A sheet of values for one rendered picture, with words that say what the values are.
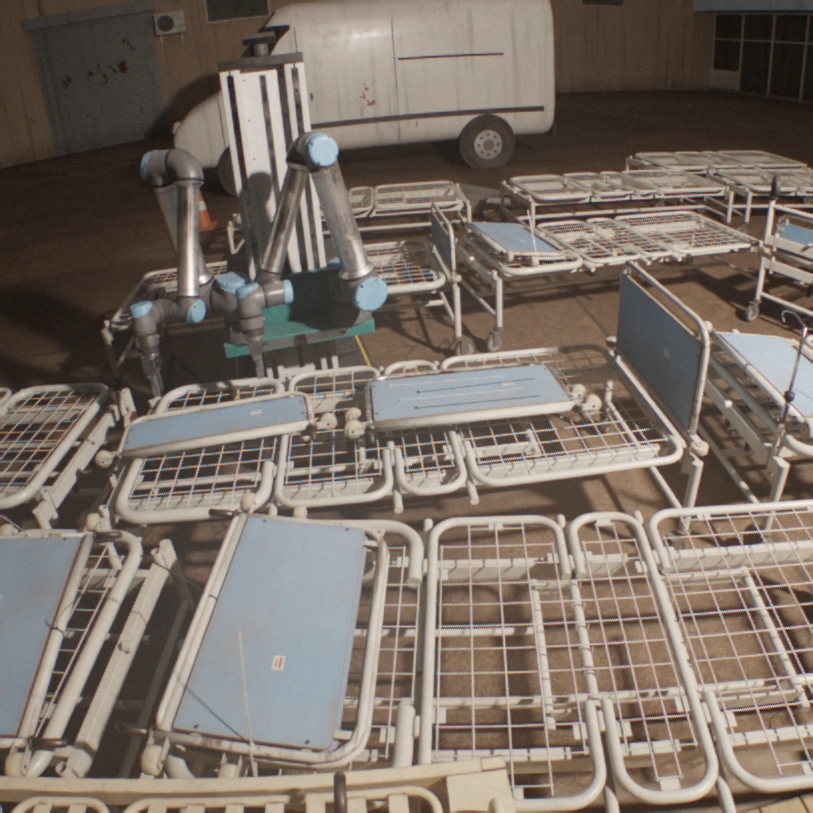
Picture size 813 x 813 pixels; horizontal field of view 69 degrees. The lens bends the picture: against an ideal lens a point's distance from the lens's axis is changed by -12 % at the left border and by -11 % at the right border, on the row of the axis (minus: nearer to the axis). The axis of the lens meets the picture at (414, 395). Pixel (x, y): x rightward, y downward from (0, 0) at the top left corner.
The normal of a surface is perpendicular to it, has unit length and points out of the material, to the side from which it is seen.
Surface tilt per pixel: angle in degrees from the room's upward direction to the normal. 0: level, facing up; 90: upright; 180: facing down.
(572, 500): 0
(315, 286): 90
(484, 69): 88
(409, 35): 88
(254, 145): 90
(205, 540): 0
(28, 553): 5
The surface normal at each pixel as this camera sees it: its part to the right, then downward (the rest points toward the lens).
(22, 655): 0.03, -0.87
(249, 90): 0.26, 0.47
